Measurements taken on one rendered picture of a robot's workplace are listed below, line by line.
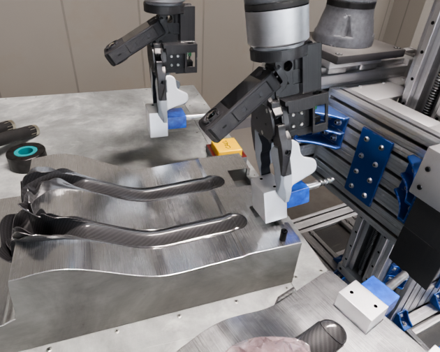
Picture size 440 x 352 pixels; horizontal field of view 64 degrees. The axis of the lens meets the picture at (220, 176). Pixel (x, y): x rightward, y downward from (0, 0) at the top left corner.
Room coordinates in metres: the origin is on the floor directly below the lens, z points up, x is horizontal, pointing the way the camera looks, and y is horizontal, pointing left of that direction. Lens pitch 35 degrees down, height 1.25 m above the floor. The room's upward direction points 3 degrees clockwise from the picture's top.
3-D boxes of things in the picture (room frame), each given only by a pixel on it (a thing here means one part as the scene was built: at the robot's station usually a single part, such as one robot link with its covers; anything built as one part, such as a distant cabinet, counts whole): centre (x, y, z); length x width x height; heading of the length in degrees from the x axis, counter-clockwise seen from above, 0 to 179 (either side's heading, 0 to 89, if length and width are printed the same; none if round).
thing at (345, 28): (0.96, -0.30, 1.09); 0.15 x 0.15 x 0.10
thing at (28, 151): (0.66, 0.43, 0.82); 0.08 x 0.08 x 0.04
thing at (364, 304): (0.31, -0.23, 0.85); 0.13 x 0.05 x 0.05; 127
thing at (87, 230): (0.40, 0.14, 0.92); 0.35 x 0.16 x 0.09; 110
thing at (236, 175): (0.53, -0.04, 0.87); 0.05 x 0.05 x 0.04; 20
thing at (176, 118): (0.67, 0.09, 0.93); 0.13 x 0.05 x 0.05; 110
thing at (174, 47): (0.67, 0.11, 1.09); 0.09 x 0.08 x 0.12; 110
